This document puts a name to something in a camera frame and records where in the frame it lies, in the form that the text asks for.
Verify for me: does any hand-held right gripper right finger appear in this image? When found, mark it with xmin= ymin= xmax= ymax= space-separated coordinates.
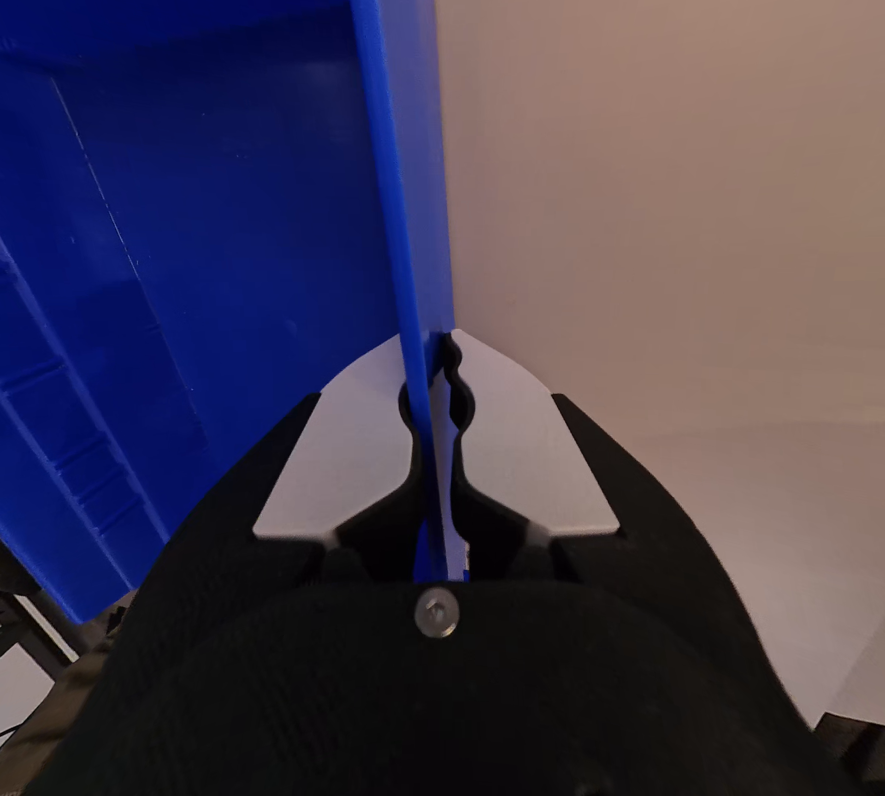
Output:
xmin=441 ymin=330 xmax=622 ymax=581

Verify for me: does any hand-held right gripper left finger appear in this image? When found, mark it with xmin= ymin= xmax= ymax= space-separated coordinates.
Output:
xmin=252 ymin=334 xmax=424 ymax=581

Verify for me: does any blue plastic bin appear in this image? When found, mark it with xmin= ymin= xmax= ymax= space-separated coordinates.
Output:
xmin=0 ymin=0 xmax=471 ymax=625

